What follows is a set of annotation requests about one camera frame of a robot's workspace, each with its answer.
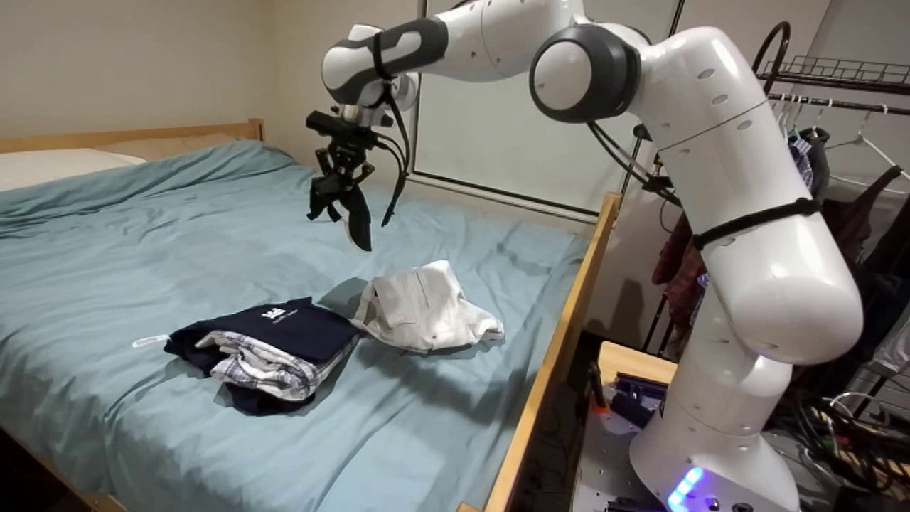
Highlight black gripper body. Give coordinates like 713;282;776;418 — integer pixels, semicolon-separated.
315;129;379;189

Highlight white shorts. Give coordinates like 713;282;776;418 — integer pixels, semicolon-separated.
353;260;505;352

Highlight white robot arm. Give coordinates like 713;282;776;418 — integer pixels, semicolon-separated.
312;0;864;512

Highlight navy folded shirt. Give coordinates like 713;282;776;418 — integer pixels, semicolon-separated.
164;299;362;415

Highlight white striped folded garment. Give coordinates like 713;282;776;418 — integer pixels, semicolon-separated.
195;331;335;402

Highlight light blue bed sheet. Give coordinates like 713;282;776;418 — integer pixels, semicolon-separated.
0;140;591;512

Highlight small wooden side table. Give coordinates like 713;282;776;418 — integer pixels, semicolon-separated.
591;341;676;427

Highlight white pillow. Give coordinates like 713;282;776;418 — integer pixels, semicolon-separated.
0;149;143;190

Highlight clothes rack with hangers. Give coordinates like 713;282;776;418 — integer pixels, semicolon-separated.
650;16;910;382

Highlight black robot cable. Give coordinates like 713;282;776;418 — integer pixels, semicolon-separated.
376;83;414;231

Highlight wooden bed frame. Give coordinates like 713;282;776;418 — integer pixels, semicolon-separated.
0;117;619;512

